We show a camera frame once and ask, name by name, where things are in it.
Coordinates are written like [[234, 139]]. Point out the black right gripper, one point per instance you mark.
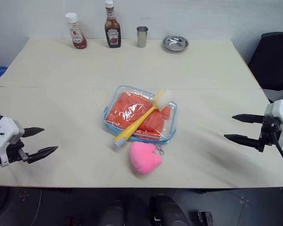
[[270, 131]]

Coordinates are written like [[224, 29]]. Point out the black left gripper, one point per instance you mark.
[[15, 153]]

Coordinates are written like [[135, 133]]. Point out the clear pouch with orange contents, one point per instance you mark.
[[140, 114]]

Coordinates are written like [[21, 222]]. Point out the black office chair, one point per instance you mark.
[[272, 66]]

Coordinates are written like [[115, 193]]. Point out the dark rounded robot foot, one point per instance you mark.
[[113, 214], [166, 212]]

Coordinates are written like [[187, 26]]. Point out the stainless steel round dish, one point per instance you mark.
[[175, 43]]

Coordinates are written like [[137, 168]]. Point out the small red ketchup bottle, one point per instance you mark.
[[77, 33]]

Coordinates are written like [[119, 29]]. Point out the tall dark sauce bottle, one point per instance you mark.
[[112, 26]]

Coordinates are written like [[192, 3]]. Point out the stainless steel cup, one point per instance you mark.
[[142, 36]]

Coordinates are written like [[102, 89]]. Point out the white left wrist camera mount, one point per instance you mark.
[[5, 132]]

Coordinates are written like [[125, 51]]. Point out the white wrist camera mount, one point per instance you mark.
[[5, 132], [279, 115]]

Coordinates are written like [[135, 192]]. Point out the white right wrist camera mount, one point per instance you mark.
[[279, 115]]

